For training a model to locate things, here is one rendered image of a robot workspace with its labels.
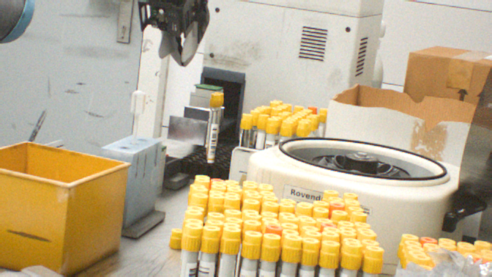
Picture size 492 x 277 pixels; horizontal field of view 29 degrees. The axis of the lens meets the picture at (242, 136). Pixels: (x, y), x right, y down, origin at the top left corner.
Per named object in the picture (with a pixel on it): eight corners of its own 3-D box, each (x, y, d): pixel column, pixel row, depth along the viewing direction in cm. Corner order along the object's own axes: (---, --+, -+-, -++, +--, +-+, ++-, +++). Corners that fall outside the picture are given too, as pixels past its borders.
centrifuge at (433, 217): (264, 206, 134) (276, 119, 131) (476, 258, 122) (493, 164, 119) (180, 242, 112) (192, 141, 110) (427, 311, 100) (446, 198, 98)
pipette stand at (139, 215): (113, 209, 122) (121, 133, 121) (165, 219, 121) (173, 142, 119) (80, 228, 113) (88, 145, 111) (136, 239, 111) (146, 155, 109)
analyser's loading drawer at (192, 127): (206, 122, 180) (209, 95, 179) (239, 128, 178) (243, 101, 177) (166, 138, 160) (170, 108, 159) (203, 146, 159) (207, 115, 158)
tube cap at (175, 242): (171, 243, 112) (173, 227, 111) (185, 246, 111) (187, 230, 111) (166, 247, 110) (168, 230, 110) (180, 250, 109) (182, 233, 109)
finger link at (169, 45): (154, 79, 149) (148, 29, 143) (167, 58, 153) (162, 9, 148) (172, 83, 148) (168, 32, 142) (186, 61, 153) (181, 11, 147)
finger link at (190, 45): (173, 83, 148) (168, 32, 142) (186, 61, 153) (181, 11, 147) (191, 86, 147) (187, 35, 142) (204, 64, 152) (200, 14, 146)
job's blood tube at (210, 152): (205, 174, 146) (212, 109, 144) (213, 174, 146) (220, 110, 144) (202, 175, 145) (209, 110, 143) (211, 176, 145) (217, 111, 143)
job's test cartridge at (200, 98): (194, 120, 169) (198, 85, 168) (219, 124, 168) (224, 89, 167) (186, 123, 165) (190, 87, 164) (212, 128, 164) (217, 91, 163)
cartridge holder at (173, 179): (132, 172, 143) (135, 149, 142) (189, 184, 140) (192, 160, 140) (117, 179, 138) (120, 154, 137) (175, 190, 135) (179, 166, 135)
